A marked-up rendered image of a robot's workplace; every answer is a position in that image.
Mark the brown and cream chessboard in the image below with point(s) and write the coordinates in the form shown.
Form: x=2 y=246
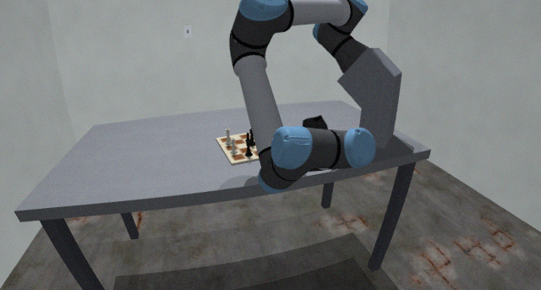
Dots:
x=240 y=145

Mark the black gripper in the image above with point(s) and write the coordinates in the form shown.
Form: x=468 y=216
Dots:
x=315 y=123

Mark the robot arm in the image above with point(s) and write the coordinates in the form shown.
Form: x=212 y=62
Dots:
x=296 y=147

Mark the black chess piece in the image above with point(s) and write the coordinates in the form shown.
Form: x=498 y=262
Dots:
x=251 y=138
x=248 y=153

